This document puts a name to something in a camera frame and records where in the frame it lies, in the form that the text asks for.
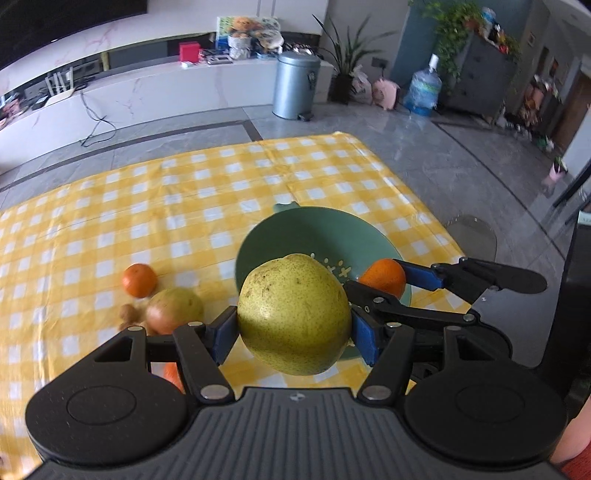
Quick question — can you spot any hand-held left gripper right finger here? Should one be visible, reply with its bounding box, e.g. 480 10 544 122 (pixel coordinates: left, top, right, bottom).
352 314 513 405

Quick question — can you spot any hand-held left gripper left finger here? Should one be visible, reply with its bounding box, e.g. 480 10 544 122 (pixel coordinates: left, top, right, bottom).
90 305 239 406

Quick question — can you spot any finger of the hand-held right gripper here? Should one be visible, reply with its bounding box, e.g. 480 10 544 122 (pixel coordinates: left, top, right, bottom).
394 257 549 306
344 278 481 326

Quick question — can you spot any small orange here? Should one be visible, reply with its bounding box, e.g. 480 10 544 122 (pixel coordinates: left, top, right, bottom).
359 258 407 300

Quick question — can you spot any red-yellow mango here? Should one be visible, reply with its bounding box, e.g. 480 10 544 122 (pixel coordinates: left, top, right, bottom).
145 287 205 336

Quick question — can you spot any yellow-green pear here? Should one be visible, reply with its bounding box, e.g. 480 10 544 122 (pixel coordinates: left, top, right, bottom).
237 253 354 377

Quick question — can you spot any green colander bowl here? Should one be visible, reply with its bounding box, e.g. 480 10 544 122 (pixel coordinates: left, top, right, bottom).
235 202 413 361

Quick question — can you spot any person's right forearm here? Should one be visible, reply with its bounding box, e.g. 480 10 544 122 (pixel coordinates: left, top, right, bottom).
549 396 591 480

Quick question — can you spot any clear glass chair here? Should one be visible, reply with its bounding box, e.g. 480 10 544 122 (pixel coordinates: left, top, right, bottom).
445 213 498 265

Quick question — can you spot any round orange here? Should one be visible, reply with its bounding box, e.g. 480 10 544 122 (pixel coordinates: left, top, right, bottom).
122 263 158 298

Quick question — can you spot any yellow checked tablecloth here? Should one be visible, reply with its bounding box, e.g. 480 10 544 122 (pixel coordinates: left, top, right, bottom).
0 131 467 468

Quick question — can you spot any blue water jug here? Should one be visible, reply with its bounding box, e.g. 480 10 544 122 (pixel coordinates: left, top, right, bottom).
404 53 443 117

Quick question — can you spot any pink pig toy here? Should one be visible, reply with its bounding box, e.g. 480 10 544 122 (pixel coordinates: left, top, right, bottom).
372 78 402 112

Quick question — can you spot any white plastic bag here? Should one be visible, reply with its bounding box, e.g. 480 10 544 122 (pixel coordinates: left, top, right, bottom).
351 65 374 106

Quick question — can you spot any grey drawer cabinet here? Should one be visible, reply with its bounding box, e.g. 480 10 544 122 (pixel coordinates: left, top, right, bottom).
445 33 518 118

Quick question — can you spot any silver pedal trash can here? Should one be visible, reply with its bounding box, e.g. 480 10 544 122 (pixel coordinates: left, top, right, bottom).
272 51 321 121

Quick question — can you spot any potted long-leaf plant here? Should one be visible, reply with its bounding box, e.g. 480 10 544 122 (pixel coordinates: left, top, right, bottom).
311 14 398 104

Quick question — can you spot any white marble media console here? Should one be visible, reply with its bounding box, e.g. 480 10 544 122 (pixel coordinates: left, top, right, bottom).
0 31 335 172

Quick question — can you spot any trailing ivy plant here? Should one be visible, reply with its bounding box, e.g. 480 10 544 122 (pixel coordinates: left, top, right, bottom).
409 0 483 84

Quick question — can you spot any teddy bear gift basket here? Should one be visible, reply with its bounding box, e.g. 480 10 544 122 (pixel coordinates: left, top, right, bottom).
216 15 283 58

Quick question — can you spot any teddy bear bouquet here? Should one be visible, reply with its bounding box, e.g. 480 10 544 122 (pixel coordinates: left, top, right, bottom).
227 16 254 60

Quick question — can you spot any white router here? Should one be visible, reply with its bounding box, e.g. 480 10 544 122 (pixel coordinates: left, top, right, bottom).
44 67 77 107

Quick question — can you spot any black television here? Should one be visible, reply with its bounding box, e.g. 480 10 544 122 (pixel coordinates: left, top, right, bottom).
0 0 149 71

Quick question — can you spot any black cable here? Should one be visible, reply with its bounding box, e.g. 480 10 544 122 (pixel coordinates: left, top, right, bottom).
74 80 118 147

